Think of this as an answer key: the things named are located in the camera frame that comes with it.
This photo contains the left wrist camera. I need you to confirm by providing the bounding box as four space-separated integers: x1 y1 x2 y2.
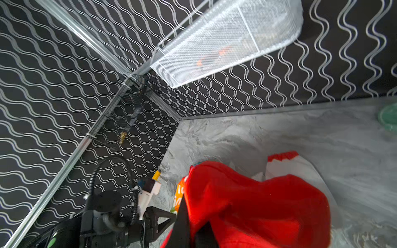
138 178 161 221

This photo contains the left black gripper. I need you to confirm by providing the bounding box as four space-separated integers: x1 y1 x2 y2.
79 191 176 248

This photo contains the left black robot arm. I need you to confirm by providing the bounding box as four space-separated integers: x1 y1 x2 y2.
25 156 176 248

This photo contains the brass fitting in basket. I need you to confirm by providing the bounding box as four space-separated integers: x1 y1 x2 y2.
119 131 127 145

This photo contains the green round lid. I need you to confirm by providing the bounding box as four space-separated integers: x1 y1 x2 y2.
378 103 397 133

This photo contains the white mesh wall basket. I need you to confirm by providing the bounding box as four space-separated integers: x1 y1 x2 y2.
151 1 304 88

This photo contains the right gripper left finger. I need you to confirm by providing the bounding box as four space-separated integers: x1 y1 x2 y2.
164 196 189 248

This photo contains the black wire wall basket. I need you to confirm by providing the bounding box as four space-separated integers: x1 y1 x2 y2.
79 75 153 151

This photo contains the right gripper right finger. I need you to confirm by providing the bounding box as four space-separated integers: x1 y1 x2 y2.
194 222 219 248

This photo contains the rainbow kids zip jacket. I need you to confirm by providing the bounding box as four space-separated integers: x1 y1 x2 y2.
172 151 340 248

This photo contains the yellow block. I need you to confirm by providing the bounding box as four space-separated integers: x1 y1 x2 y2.
152 169 161 181

